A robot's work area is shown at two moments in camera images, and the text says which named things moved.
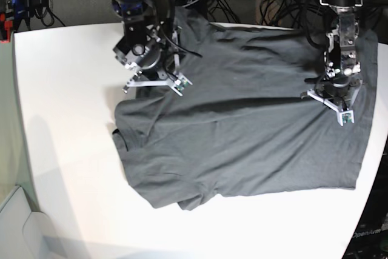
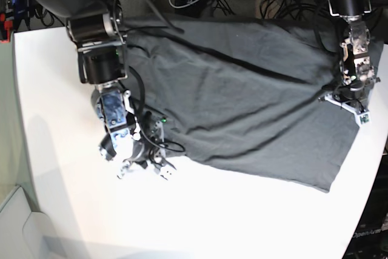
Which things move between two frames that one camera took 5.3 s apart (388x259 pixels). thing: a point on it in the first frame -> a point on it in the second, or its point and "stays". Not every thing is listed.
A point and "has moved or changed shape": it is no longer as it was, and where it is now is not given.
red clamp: [8, 24] stays
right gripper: [144, 53] -> [138, 151]
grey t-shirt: [240, 122] has moved or changed shape
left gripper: [334, 84] -> [359, 90]
